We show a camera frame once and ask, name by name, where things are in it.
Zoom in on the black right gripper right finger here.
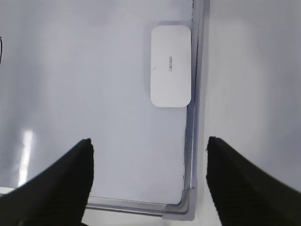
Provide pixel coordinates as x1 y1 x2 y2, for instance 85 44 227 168
206 137 301 226

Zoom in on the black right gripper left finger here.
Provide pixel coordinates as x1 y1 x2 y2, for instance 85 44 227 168
0 138 94 226

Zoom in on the white rectangular whiteboard eraser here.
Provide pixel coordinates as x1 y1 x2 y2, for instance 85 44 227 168
150 25 192 108

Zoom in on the whiteboard with grey frame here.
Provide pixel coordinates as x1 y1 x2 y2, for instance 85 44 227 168
0 0 204 221

